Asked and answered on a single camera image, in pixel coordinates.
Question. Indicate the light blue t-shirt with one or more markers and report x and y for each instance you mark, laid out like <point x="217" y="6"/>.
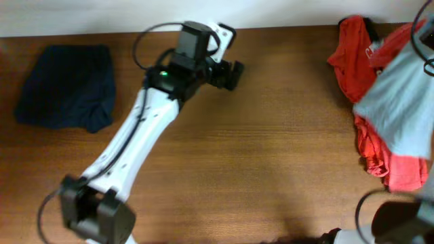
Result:
<point x="399" y="106"/>

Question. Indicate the black garment under red shirt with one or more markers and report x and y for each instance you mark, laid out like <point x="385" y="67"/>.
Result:
<point x="373" y="35"/>

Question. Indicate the red t-shirt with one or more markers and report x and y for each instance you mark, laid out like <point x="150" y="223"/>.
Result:
<point x="357" y="62"/>

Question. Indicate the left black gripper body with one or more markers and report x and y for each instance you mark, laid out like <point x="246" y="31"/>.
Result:
<point x="218" y="74"/>

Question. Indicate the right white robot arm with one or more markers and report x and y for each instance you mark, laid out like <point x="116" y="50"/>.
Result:
<point x="412" y="221"/>

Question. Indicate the folded navy blue garment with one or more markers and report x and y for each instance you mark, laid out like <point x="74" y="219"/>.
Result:
<point x="69" y="86"/>

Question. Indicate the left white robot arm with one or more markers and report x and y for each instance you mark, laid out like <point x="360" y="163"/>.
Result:
<point x="94" y="205"/>

